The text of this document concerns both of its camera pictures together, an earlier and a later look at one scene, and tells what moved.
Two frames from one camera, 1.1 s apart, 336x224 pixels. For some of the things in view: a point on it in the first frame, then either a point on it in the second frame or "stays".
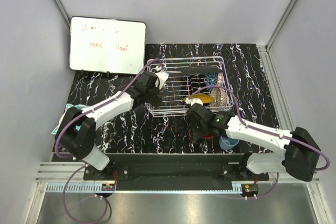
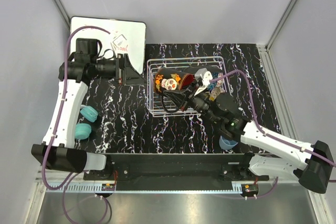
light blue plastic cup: [227, 143] stays
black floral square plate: [201, 70] stays
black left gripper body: [152, 98] → [111, 67]
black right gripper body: [198, 130] → [201, 103]
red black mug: [208, 136] → [170, 80]
